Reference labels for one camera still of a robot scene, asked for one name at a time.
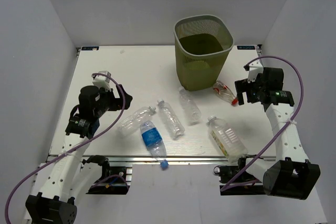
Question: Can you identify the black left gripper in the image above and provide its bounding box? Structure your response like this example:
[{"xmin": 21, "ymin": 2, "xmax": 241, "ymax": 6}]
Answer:
[{"xmin": 94, "ymin": 84, "xmax": 132, "ymax": 117}]

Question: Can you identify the clear bottle red cap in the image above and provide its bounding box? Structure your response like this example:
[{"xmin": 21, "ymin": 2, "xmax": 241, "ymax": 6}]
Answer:
[{"xmin": 212, "ymin": 80, "xmax": 238, "ymax": 106}]

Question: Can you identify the clear bottle white cap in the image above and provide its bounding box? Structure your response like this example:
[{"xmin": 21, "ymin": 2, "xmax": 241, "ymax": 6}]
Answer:
[{"xmin": 117, "ymin": 106, "xmax": 156, "ymax": 137}]

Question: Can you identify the square bottle yellow label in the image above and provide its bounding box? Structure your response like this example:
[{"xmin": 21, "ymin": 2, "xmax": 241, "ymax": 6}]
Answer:
[{"xmin": 208, "ymin": 116, "xmax": 248, "ymax": 163}]

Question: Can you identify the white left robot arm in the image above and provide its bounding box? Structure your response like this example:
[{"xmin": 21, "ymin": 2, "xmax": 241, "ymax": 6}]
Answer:
[{"xmin": 25, "ymin": 85, "xmax": 132, "ymax": 223}]

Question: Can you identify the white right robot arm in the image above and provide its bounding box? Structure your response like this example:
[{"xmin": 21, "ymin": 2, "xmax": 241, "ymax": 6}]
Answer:
[{"xmin": 235, "ymin": 65, "xmax": 321, "ymax": 200}]

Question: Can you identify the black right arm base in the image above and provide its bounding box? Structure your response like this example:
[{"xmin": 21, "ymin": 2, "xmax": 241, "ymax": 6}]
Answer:
[{"xmin": 214, "ymin": 162, "xmax": 270, "ymax": 196}]

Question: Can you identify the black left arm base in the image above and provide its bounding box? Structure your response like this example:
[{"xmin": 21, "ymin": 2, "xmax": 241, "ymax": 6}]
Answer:
[{"xmin": 87, "ymin": 165, "xmax": 132, "ymax": 195}]

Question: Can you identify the olive green mesh bin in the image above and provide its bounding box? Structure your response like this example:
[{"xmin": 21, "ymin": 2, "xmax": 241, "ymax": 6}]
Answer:
[{"xmin": 174, "ymin": 15, "xmax": 234, "ymax": 91}]

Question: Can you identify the right blue table sticker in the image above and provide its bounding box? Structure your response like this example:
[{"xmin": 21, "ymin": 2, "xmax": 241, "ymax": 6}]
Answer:
[{"xmin": 237, "ymin": 45, "xmax": 256, "ymax": 50}]

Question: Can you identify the blue table sticker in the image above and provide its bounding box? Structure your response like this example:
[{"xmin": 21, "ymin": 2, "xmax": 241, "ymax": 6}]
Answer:
[
  {"xmin": 237, "ymin": 45, "xmax": 256, "ymax": 50},
  {"xmin": 81, "ymin": 46, "xmax": 99, "ymax": 51}
]

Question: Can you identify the blue label water bottle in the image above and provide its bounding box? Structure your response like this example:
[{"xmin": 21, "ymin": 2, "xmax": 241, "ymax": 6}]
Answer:
[{"xmin": 140, "ymin": 121, "xmax": 169, "ymax": 170}]

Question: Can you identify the left blue table sticker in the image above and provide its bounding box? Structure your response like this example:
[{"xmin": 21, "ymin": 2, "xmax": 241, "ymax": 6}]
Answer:
[{"xmin": 81, "ymin": 46, "xmax": 99, "ymax": 51}]

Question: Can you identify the clear crumpled bottle centre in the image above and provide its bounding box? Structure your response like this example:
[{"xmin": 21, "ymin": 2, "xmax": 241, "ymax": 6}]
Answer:
[{"xmin": 178, "ymin": 86, "xmax": 202, "ymax": 125}]

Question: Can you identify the clear crumpled bottle centre-left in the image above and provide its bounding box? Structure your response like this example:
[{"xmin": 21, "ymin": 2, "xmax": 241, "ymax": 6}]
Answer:
[{"xmin": 157, "ymin": 99, "xmax": 185, "ymax": 139}]

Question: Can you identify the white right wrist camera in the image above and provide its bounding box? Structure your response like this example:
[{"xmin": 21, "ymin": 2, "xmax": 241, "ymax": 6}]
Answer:
[{"xmin": 244, "ymin": 60, "xmax": 264, "ymax": 83}]

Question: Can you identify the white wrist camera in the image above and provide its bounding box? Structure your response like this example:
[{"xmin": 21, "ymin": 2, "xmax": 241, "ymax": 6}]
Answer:
[
  {"xmin": 92, "ymin": 74, "xmax": 111, "ymax": 91},
  {"xmin": 244, "ymin": 60, "xmax": 264, "ymax": 83}
]

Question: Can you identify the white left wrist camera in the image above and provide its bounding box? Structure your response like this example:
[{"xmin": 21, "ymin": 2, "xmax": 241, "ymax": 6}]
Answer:
[{"xmin": 92, "ymin": 74, "xmax": 111, "ymax": 91}]

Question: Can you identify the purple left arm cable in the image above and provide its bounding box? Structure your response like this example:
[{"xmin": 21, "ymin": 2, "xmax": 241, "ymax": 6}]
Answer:
[{"xmin": 4, "ymin": 76, "xmax": 126, "ymax": 224}]

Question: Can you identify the aluminium table front rail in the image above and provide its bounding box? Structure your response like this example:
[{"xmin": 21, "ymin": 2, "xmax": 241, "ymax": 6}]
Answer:
[{"xmin": 46, "ymin": 154, "xmax": 279, "ymax": 164}]

